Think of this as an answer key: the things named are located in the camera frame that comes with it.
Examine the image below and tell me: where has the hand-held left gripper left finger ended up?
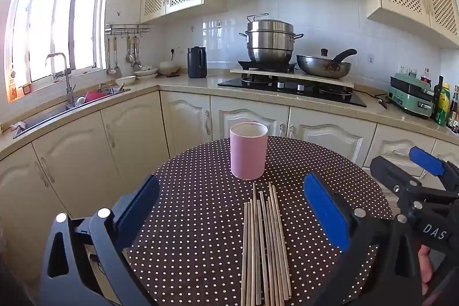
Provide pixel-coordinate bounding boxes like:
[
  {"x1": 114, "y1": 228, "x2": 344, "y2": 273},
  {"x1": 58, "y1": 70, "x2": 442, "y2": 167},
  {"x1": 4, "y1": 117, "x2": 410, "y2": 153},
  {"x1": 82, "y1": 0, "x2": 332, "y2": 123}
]
[{"x1": 40, "y1": 174, "x2": 161, "y2": 306}]

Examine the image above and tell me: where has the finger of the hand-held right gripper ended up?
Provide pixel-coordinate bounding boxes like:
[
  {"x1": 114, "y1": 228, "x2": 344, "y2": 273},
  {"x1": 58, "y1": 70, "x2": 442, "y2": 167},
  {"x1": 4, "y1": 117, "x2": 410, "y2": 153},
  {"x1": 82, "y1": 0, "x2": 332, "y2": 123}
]
[
  {"x1": 370, "y1": 156, "x2": 459, "y2": 213},
  {"x1": 410, "y1": 147, "x2": 459, "y2": 192}
]

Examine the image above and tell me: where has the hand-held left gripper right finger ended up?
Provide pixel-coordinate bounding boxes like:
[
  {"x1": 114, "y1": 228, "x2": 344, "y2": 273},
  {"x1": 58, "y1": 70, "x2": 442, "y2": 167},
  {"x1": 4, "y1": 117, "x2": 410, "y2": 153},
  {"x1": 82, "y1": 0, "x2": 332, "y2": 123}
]
[{"x1": 304, "y1": 173, "x2": 427, "y2": 306}]

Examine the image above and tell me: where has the bundle of wooden chopsticks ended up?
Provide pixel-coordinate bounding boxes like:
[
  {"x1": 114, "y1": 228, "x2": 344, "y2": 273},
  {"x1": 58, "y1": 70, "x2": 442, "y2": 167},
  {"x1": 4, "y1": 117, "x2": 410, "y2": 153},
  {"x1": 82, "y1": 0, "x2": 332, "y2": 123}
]
[{"x1": 240, "y1": 182, "x2": 293, "y2": 306}]

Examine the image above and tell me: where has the pink cup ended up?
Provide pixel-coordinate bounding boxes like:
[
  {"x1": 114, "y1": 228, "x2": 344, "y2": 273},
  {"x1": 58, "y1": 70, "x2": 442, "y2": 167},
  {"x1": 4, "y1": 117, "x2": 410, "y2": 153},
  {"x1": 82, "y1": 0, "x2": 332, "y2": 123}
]
[{"x1": 229, "y1": 120, "x2": 269, "y2": 181}]

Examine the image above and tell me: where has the person's right hand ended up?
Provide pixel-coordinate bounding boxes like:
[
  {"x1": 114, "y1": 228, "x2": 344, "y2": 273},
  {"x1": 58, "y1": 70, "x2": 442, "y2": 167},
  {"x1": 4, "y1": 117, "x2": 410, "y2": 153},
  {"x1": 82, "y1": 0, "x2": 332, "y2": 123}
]
[{"x1": 418, "y1": 245, "x2": 436, "y2": 296}]

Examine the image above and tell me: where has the dark sauce bottle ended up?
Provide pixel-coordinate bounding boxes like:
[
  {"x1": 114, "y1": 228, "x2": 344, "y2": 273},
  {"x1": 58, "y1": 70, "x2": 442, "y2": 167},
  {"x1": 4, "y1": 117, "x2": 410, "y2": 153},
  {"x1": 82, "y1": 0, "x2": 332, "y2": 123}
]
[{"x1": 446, "y1": 85, "x2": 459, "y2": 132}]

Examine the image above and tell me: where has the yellow green bottle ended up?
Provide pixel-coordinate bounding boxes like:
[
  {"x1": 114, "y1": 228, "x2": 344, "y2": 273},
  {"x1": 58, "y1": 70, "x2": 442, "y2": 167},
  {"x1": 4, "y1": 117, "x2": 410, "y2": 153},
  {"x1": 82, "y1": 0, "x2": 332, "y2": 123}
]
[{"x1": 435, "y1": 83, "x2": 451, "y2": 125}]

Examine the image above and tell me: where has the brown polka dot tablecloth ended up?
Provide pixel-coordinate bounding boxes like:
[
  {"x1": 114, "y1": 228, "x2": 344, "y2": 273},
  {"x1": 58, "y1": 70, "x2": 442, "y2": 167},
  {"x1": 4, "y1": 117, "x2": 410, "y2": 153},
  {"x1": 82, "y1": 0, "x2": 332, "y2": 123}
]
[{"x1": 124, "y1": 136, "x2": 395, "y2": 306}]

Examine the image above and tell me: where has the green countertop appliance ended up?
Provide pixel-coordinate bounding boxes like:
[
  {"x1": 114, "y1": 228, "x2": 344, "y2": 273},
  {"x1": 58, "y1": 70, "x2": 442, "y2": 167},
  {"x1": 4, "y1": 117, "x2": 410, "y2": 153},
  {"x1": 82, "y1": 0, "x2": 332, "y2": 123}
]
[{"x1": 388, "y1": 73, "x2": 436, "y2": 119}]

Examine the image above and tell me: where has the dark glass oil bottle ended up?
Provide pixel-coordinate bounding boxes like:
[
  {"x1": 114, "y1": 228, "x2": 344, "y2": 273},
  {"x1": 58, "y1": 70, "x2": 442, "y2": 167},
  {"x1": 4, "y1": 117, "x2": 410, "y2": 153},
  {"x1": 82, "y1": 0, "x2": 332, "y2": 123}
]
[{"x1": 433, "y1": 76, "x2": 444, "y2": 124}]

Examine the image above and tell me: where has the light wooden board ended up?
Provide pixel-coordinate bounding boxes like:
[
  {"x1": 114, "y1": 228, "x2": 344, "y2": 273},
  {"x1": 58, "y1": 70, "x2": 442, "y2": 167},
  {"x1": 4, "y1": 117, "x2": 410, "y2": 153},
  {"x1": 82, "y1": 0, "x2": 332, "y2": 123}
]
[{"x1": 229, "y1": 67, "x2": 355, "y2": 89}]

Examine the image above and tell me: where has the pink plastic basin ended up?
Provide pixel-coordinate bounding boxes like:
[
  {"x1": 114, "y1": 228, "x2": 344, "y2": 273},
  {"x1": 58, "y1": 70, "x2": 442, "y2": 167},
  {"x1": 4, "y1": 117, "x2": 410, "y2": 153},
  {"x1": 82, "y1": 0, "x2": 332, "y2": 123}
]
[{"x1": 85, "y1": 91, "x2": 109, "y2": 103}]

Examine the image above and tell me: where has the steel kitchen sink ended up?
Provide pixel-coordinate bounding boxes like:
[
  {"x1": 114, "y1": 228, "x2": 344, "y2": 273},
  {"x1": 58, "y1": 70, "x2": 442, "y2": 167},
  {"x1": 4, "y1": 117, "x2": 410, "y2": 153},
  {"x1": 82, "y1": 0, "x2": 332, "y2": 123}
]
[{"x1": 13, "y1": 85, "x2": 130, "y2": 139}]

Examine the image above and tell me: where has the black glass gas stove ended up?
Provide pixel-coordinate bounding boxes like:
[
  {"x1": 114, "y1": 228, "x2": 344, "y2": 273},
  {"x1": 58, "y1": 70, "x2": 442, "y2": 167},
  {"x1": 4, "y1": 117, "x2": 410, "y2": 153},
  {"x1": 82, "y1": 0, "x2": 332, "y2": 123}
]
[{"x1": 217, "y1": 60, "x2": 367, "y2": 108}]

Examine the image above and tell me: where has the hanging metal turner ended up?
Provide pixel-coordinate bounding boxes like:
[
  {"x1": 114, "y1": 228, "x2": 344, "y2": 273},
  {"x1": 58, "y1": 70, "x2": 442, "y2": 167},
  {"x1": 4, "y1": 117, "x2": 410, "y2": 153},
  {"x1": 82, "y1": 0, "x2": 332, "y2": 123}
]
[{"x1": 113, "y1": 36, "x2": 123, "y2": 79}]

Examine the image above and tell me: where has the beige stone countertop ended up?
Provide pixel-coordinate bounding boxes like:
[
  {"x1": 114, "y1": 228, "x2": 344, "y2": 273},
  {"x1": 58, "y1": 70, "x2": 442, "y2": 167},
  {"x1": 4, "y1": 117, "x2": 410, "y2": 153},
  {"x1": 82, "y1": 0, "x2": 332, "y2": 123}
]
[{"x1": 0, "y1": 71, "x2": 459, "y2": 163}]

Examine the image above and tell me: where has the hanging metal slotted spatula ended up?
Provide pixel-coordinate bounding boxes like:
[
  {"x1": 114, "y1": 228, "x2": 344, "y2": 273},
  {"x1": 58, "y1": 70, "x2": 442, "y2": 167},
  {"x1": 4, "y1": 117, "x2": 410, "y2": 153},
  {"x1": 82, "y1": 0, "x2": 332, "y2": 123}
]
[{"x1": 105, "y1": 37, "x2": 117, "y2": 75}]

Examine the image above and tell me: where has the white rice bowl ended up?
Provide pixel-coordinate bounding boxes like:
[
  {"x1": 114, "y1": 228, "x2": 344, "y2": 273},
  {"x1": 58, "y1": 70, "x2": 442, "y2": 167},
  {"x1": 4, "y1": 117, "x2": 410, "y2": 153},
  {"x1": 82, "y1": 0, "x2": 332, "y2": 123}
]
[{"x1": 159, "y1": 61, "x2": 181, "y2": 76}]

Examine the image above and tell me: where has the metal sink faucet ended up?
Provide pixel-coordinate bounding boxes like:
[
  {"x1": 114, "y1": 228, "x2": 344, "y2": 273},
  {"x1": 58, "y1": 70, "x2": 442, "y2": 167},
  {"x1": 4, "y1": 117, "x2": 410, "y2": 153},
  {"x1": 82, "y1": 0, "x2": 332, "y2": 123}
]
[{"x1": 45, "y1": 52, "x2": 77, "y2": 106}]

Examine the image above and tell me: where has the hanging metal skimmer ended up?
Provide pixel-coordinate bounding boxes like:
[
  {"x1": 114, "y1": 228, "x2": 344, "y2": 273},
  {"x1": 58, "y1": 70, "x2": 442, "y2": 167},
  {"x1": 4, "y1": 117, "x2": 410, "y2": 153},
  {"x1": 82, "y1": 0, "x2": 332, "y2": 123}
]
[{"x1": 131, "y1": 36, "x2": 143, "y2": 69}]

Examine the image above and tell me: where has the black electric kettle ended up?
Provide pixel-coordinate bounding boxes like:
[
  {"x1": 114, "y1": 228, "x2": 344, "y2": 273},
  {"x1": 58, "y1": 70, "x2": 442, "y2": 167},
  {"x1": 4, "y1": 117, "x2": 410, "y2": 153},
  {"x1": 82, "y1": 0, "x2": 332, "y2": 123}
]
[{"x1": 187, "y1": 46, "x2": 207, "y2": 79}]

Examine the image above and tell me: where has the orange bottle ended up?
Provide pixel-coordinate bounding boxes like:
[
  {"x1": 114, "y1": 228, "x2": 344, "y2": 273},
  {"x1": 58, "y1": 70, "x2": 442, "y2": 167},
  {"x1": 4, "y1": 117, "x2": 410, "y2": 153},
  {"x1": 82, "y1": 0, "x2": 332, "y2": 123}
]
[{"x1": 8, "y1": 71, "x2": 18, "y2": 102}]

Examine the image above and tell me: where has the steel steamer pot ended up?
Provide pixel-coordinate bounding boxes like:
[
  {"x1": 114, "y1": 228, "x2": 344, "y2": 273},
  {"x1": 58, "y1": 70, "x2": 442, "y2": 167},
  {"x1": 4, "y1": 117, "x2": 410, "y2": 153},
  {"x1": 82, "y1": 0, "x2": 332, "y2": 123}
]
[{"x1": 239, "y1": 13, "x2": 304, "y2": 63}]

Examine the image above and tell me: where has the steel wok with black handle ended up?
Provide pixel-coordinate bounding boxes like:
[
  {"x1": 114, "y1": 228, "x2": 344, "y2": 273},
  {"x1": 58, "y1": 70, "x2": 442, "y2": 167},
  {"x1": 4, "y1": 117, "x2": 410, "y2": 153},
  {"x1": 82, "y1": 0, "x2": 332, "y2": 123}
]
[{"x1": 296, "y1": 48, "x2": 358, "y2": 79}]

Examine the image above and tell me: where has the metal wall rack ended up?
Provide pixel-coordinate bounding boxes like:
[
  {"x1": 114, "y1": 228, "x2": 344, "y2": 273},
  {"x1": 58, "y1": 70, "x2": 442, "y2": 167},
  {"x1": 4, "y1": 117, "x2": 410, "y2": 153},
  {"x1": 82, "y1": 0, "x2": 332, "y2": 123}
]
[{"x1": 105, "y1": 24, "x2": 150, "y2": 38}]

